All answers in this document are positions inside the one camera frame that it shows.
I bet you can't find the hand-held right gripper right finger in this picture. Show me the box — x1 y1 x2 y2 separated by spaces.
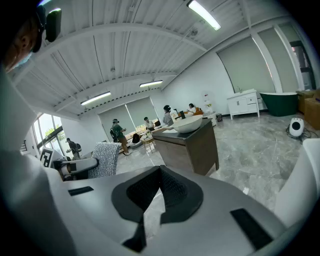
149 165 287 256

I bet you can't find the dark sink cabinet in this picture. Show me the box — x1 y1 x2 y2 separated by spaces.
151 118 220 177

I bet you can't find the brown cardboard box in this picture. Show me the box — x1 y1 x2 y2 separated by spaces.
296 88 320 115
303 97 320 131

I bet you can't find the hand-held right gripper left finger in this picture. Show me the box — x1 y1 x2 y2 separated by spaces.
63 165 161 256

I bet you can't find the black appliance cable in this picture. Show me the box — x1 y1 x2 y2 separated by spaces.
285 124 320 141

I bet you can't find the white display stand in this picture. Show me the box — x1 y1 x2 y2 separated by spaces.
201 90 214 115

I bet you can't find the black head-worn camera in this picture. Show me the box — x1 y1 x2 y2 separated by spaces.
36 4 63 54

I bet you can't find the round white side table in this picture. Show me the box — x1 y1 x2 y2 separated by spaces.
203 111 218 127

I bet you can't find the white round appliance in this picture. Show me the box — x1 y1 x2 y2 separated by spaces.
288 117 305 138

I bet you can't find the grey roller blind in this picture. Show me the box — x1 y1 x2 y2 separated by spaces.
216 36 276 94
98 103 136 131
125 96 160 129
257 26 300 94

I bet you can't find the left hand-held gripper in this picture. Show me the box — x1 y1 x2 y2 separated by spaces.
39 147 100 181

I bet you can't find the light blue face mask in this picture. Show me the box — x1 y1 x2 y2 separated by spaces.
13 51 34 70

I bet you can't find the black faucet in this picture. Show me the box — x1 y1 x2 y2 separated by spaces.
173 107 187 120

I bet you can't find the person's torso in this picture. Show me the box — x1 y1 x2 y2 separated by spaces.
0 63 78 256

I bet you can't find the light wooden table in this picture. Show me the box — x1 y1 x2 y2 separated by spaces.
139 134 158 154

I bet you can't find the glass window wall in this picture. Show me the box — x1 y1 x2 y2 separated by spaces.
31 113 68 155

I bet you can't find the dark green bathtub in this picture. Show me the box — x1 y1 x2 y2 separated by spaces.
259 91 299 117

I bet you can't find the silver scouring sponge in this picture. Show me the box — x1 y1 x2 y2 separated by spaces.
87 141 123 179

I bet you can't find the white vanity cabinet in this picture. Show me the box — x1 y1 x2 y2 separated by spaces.
226 89 261 121

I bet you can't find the long ceiling lamp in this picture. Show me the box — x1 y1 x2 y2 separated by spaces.
139 79 164 89
186 0 222 32
80 91 112 107

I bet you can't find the person's head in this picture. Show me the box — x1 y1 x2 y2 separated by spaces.
3 14 45 73

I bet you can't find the dark glass window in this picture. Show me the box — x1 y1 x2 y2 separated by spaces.
289 40 315 90

